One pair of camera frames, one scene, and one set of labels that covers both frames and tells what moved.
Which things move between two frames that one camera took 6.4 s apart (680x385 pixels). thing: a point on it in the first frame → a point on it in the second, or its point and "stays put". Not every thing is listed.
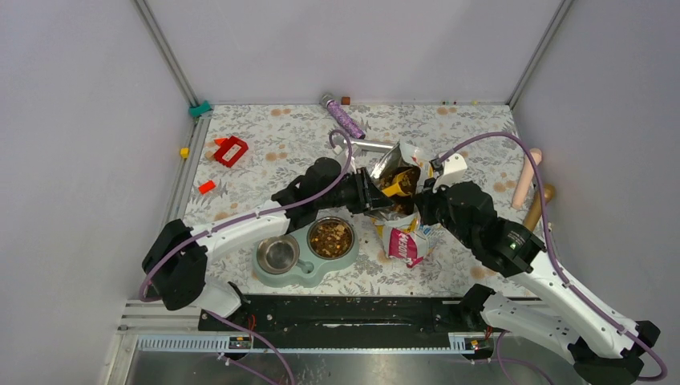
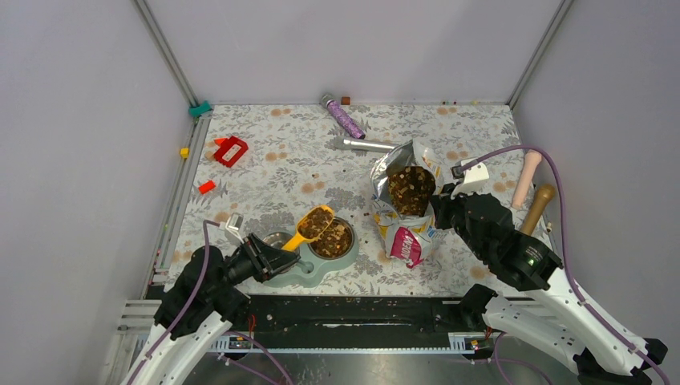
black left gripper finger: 378,202 → 277,262
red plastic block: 226,144 stays put
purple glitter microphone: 347,123 stays put
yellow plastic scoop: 394,190 → 310,226
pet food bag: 402,172 stays put
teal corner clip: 196,111 stays put
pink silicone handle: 524,178 stays put
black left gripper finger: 376,191 → 271,252
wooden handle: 535,210 stays put
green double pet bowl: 301,261 stays put
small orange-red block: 207,187 stays put
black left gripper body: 362,189 → 257,258
